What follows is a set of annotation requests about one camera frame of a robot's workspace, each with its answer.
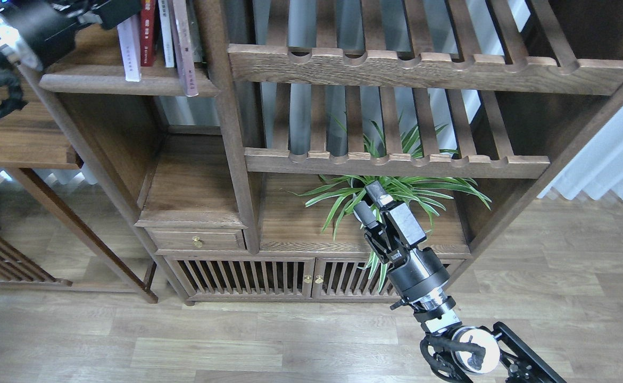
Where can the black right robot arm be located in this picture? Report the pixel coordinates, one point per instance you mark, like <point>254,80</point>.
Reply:
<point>452,350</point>

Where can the white pleated curtain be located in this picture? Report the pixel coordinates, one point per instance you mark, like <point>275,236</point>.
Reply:
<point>597,170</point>

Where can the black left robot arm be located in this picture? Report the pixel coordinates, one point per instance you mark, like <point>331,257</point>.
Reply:
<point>11,93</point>

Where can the dark wooden bookshelf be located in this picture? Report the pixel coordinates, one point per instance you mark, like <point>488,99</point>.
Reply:
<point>503,92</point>

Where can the green spider plant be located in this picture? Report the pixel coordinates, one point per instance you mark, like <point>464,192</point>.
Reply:
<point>425,192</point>

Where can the white purple paperback book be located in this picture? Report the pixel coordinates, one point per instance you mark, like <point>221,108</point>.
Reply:
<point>128,34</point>

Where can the dark wooden slatted furniture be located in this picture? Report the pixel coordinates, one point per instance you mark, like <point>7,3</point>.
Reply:
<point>16,269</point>

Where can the grey upright book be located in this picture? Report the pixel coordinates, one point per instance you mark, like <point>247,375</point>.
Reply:
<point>194,31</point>

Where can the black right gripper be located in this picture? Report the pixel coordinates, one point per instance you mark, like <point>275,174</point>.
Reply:
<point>417,274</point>

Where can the brass drawer knob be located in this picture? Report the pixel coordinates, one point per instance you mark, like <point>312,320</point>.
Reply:
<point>197,242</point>

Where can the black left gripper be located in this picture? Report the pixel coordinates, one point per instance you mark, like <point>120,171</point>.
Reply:
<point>39,33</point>

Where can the thin upright pink book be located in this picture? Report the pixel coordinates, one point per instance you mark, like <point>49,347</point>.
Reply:
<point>183,47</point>

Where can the red paperback book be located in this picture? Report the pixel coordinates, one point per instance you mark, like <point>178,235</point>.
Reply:
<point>147,34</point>

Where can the yellow green paperback book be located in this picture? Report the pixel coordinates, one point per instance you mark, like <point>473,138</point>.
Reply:
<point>166,22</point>

